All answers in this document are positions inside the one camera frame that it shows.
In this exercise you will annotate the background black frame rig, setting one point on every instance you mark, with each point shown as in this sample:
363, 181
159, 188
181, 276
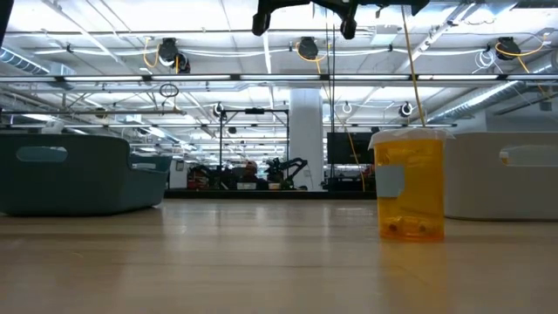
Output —
255, 111

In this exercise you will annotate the red cabinet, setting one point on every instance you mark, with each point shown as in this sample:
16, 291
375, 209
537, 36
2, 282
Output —
196, 177

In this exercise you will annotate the white building pillar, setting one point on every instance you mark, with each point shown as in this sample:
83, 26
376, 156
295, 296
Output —
306, 131

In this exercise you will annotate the orange pill bottle grey label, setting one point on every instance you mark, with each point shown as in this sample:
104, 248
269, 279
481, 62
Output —
418, 196

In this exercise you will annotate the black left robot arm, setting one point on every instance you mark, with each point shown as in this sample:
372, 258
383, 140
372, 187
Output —
4, 17

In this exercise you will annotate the silver ceiling duct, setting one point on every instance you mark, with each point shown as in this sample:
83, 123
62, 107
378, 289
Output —
22, 61
488, 100

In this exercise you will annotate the teal plastic bin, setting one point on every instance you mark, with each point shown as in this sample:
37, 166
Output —
87, 187

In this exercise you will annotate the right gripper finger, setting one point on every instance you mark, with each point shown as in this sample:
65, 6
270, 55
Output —
260, 19

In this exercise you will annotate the person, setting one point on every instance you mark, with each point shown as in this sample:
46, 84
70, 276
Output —
252, 179

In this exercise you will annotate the grey plastic bin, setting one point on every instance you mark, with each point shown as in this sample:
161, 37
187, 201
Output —
479, 192

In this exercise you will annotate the black monitor screen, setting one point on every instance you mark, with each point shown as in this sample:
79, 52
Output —
344, 148

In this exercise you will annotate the black aluminium table frame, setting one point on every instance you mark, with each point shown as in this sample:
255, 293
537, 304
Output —
283, 195

